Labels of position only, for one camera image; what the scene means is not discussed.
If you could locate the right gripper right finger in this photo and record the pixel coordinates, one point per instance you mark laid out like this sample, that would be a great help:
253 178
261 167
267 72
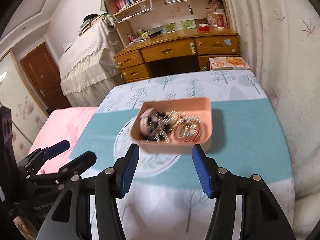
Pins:
219 184

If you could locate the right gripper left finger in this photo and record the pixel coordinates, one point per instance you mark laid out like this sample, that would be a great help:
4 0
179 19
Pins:
112 184

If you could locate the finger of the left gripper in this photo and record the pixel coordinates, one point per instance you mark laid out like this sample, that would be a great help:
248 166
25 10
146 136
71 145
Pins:
51 152
76 166

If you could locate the pink plastic tray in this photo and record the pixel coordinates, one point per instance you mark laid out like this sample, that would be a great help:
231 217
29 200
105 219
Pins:
173 126

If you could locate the pink quilt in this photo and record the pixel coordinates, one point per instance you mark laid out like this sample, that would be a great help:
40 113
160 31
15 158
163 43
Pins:
63 124

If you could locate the red round pendant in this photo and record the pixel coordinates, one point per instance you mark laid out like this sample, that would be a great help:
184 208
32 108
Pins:
189 129

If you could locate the pink watch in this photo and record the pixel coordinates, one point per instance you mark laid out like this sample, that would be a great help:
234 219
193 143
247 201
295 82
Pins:
147 117

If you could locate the brown wooden door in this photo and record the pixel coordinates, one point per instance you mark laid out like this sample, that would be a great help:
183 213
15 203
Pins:
44 75

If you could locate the lace covered piano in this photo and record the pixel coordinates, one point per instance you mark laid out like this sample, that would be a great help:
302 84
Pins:
88 69

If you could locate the orange snack box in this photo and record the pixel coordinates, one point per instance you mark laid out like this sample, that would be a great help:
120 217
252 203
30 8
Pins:
228 63

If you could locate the wooden desk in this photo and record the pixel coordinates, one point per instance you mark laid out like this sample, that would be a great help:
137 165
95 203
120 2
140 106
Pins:
178 52

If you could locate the small red box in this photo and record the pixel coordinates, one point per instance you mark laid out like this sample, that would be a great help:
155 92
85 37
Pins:
203 28

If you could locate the red patterned cup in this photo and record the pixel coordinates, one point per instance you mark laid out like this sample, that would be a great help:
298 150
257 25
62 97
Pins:
220 18

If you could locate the wooden bookshelf hutch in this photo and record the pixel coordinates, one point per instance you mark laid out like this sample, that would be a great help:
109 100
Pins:
132 15

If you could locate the cream patterned curtain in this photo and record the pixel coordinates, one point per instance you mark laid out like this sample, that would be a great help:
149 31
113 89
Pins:
280 41

